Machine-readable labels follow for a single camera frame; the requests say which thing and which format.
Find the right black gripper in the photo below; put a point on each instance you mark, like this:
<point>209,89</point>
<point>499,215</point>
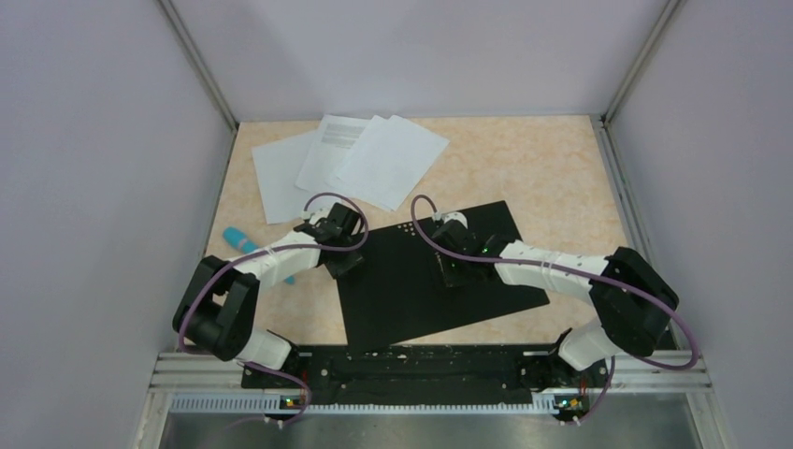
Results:
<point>453,279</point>

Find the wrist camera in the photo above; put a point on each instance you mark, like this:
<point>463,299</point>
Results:
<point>312,218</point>
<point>442,218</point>

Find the grey black folder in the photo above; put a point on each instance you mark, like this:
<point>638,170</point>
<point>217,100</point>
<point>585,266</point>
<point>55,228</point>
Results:
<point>398,293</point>

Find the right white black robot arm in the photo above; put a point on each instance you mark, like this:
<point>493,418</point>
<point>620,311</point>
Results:
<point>629,297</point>

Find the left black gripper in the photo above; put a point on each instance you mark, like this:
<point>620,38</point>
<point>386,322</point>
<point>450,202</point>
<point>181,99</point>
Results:
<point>353,258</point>

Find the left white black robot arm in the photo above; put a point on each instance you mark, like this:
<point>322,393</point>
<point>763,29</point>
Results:
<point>216,313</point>

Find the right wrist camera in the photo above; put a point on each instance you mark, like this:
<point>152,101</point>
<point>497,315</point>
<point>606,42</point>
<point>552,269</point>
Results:
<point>442,218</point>

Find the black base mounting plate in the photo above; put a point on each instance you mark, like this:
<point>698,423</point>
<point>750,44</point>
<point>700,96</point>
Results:
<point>433,375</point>

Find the lower right paper sheet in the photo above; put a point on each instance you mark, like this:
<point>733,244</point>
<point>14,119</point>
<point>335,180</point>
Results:
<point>352,175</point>

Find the top right paper sheet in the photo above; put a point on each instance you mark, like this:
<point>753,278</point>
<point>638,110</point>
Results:
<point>401,156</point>

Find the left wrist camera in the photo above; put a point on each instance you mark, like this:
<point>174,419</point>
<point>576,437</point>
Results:
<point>312,218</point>

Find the aluminium rail frame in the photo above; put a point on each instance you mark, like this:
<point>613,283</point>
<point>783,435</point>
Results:
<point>174,372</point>

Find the cyan marker pen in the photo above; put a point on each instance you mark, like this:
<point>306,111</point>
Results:
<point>239,241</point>

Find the printed white paper sheet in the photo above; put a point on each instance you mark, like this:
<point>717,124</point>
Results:
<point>331,144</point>

